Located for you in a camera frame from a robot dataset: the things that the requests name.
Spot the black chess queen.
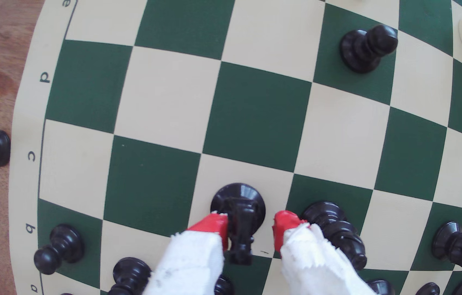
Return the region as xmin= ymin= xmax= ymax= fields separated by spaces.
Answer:
xmin=365 ymin=279 xmax=396 ymax=295

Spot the black chess knight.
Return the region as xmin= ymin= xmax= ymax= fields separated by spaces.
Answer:
xmin=432 ymin=221 xmax=462 ymax=279
xmin=210 ymin=183 xmax=266 ymax=266

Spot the black chess bishop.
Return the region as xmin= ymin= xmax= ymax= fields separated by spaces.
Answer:
xmin=301 ymin=201 xmax=368 ymax=271

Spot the green and cream chess mat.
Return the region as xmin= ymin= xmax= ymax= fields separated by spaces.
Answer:
xmin=8 ymin=0 xmax=462 ymax=295

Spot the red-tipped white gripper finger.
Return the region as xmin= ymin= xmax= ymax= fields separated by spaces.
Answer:
xmin=143 ymin=212 xmax=229 ymax=295
xmin=273 ymin=210 xmax=379 ymax=295

